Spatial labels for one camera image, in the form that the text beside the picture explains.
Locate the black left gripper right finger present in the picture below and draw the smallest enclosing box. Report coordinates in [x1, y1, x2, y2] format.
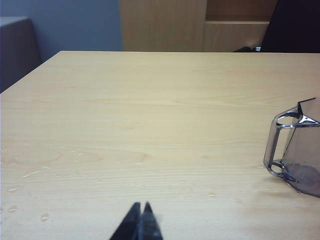
[140, 201, 165, 240]

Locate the dark navy office chair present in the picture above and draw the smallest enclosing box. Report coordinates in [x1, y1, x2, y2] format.
[232, 0, 320, 54]

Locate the clear grey plastic mug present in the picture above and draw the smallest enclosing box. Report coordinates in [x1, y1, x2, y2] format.
[263, 97, 320, 199]

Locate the grey upholstered seat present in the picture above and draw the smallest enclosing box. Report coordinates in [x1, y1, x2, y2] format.
[0, 16, 42, 94]

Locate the light wooden shelf cabinet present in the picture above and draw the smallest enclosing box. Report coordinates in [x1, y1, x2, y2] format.
[119, 0, 279, 53]

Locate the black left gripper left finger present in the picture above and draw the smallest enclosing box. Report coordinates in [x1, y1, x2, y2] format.
[109, 201, 141, 240]

